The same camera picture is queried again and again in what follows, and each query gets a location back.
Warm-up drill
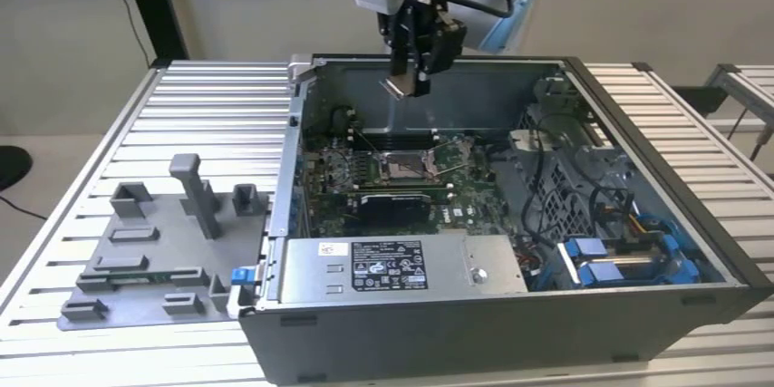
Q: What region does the wire locking lever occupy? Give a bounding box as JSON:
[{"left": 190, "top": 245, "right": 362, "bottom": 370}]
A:
[
  {"left": 434, "top": 155, "right": 480, "bottom": 178},
  {"left": 353, "top": 127, "right": 384, "bottom": 156}
]

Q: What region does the grey parts rack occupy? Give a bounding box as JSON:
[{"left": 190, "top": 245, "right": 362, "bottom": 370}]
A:
[{"left": 58, "top": 153, "right": 274, "bottom": 332}]

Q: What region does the silver power supply unit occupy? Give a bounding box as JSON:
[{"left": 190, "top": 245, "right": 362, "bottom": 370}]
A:
[{"left": 278, "top": 235, "right": 529, "bottom": 305}]

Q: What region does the metal disk bay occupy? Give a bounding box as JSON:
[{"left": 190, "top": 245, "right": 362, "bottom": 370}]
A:
[{"left": 493, "top": 101, "right": 642, "bottom": 243}]

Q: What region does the metal socket cover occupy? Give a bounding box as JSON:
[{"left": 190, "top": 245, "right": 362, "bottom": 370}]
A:
[{"left": 430, "top": 138, "right": 481, "bottom": 176}]

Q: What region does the grey PC case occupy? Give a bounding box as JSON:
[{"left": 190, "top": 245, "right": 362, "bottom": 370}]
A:
[{"left": 239, "top": 53, "right": 774, "bottom": 383}]

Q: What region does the black metal post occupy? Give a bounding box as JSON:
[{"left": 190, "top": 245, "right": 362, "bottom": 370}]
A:
[{"left": 114, "top": 0, "right": 190, "bottom": 66}]

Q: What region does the silver CPU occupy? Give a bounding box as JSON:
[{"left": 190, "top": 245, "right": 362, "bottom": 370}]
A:
[{"left": 380, "top": 76, "right": 420, "bottom": 101}]

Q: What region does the black wire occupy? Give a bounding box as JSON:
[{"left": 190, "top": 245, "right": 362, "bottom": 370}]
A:
[
  {"left": 521, "top": 112, "right": 586, "bottom": 243},
  {"left": 590, "top": 185, "right": 634, "bottom": 243}
]

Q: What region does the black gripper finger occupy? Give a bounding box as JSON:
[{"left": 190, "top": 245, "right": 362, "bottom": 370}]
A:
[
  {"left": 386, "top": 4, "right": 420, "bottom": 87},
  {"left": 416, "top": 13, "right": 470, "bottom": 99}
]

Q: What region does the blue disk carrier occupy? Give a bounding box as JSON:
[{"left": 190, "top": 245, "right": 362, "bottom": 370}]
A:
[
  {"left": 557, "top": 235, "right": 683, "bottom": 266},
  {"left": 574, "top": 257, "right": 704, "bottom": 288}
]

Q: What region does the green motherboard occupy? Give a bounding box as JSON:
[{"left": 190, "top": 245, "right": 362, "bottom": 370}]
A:
[{"left": 302, "top": 131, "right": 534, "bottom": 243}]

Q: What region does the coloured wire bundle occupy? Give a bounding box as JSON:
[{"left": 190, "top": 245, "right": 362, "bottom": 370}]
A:
[{"left": 626, "top": 209, "right": 652, "bottom": 237}]

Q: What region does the aluminium slat side table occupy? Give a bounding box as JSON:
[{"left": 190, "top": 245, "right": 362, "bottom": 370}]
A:
[{"left": 704, "top": 63, "right": 774, "bottom": 134}]

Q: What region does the black chair base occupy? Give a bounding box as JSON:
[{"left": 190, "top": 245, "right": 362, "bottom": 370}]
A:
[{"left": 0, "top": 144, "right": 33, "bottom": 191}]

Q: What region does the CPU socket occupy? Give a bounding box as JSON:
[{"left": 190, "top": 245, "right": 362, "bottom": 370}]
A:
[{"left": 376, "top": 147, "right": 438, "bottom": 183}]

